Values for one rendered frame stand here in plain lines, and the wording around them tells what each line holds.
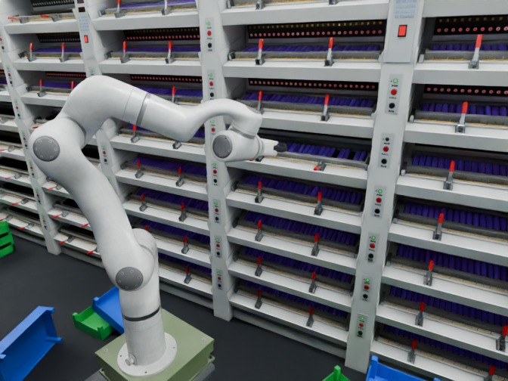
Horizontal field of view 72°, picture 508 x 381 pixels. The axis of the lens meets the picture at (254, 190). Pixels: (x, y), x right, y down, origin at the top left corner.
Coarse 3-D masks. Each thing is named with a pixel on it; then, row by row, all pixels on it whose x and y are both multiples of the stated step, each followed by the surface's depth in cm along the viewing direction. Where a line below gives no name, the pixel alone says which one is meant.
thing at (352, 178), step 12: (264, 132) 158; (276, 132) 155; (288, 132) 153; (240, 168) 151; (252, 168) 148; (264, 168) 145; (276, 168) 142; (288, 168) 139; (300, 168) 138; (312, 168) 136; (336, 168) 134; (312, 180) 138; (324, 180) 135; (336, 180) 132; (348, 180) 130; (360, 180) 128
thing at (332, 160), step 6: (282, 156) 145; (288, 156) 143; (294, 156) 142; (300, 156) 140; (306, 156) 139; (312, 156) 138; (318, 156) 138; (324, 156) 137; (306, 162) 139; (330, 162) 135; (336, 162) 134; (342, 162) 133; (348, 162) 132; (354, 162) 131; (360, 162) 131; (348, 168) 131
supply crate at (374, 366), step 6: (372, 360) 112; (372, 366) 113; (378, 366) 113; (384, 366) 112; (372, 372) 113; (378, 372) 114; (384, 372) 113; (390, 372) 112; (396, 372) 111; (402, 372) 110; (372, 378) 114; (378, 378) 114; (384, 378) 114; (390, 378) 113; (396, 378) 112; (402, 378) 111; (408, 378) 110; (414, 378) 109
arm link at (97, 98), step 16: (96, 80) 84; (112, 80) 86; (80, 96) 84; (96, 96) 84; (112, 96) 84; (128, 96) 86; (144, 96) 87; (64, 112) 92; (80, 112) 87; (96, 112) 86; (112, 112) 87; (128, 112) 86; (96, 128) 94
